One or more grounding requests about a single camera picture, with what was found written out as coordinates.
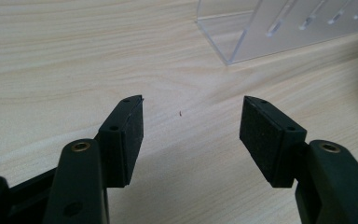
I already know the clear acrylic slotted rack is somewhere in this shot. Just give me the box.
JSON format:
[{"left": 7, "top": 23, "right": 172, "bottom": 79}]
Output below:
[{"left": 195, "top": 0, "right": 358, "bottom": 66}]

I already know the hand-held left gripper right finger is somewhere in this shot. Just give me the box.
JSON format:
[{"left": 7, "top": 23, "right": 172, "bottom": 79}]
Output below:
[{"left": 239, "top": 95, "right": 358, "bottom": 224}]

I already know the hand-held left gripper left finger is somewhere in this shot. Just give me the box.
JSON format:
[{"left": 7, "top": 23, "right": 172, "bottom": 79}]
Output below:
[{"left": 42, "top": 94, "right": 145, "bottom": 224}]

